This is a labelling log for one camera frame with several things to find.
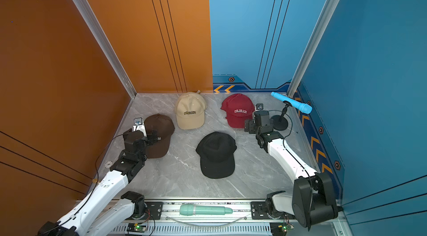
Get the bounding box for left green circuit board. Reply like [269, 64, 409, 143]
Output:
[126, 223, 147, 234]

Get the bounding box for brown cap back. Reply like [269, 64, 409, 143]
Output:
[145, 114, 175, 159]

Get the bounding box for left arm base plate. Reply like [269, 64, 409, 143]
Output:
[131, 201, 163, 220]

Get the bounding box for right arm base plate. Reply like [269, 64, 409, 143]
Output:
[250, 201, 284, 220]

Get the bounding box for right circuit board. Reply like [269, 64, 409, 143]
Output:
[270, 223, 294, 236]

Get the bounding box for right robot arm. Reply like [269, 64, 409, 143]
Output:
[245, 110, 340, 229]

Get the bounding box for mint green microphone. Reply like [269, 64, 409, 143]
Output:
[179, 204, 233, 216]

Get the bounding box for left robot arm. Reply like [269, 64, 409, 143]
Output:
[37, 126, 161, 236]

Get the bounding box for blue microphone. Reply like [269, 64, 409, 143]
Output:
[271, 92, 312, 114]

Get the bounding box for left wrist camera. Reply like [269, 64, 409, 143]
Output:
[132, 118, 147, 136]

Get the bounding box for beige cap back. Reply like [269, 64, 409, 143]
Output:
[174, 92, 207, 130]

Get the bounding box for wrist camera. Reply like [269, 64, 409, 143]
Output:
[256, 103, 264, 111]
[132, 118, 147, 136]

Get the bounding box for black cap back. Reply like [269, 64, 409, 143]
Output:
[196, 131, 237, 179]

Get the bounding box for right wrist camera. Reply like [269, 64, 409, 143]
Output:
[256, 103, 264, 111]

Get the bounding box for black microphone stand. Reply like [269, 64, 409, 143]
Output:
[270, 101, 291, 131]

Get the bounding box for maroon cap front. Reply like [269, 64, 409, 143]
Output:
[221, 94, 255, 129]

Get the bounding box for aluminium front rail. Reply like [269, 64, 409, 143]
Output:
[59, 197, 354, 236]

